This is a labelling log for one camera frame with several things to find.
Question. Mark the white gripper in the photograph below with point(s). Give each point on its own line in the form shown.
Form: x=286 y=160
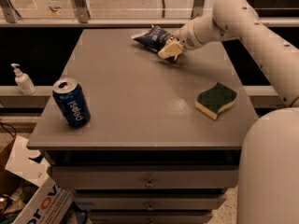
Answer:
x=184 y=38

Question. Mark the blue chip bag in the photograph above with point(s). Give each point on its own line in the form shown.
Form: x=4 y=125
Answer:
x=154 y=39

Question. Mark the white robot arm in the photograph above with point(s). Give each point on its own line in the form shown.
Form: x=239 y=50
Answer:
x=268 y=177

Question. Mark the blue pepsi can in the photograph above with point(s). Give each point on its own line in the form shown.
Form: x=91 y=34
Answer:
x=69 y=97

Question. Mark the green yellow sponge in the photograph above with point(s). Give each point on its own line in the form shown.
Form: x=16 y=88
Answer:
x=215 y=100

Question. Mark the grey drawer cabinet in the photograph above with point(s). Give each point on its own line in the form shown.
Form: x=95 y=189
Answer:
x=144 y=124

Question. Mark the top drawer knob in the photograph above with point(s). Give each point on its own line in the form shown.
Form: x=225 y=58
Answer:
x=149 y=183

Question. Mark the drawer knob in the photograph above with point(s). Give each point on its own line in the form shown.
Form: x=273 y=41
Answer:
x=149 y=183
x=150 y=207

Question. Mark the white pump bottle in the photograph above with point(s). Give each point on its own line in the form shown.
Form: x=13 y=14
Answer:
x=23 y=81

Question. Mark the middle drawer knob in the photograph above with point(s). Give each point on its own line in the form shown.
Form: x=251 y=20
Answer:
x=150 y=207

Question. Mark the brown cardboard box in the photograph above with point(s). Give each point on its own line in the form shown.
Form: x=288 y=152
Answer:
x=8 y=181

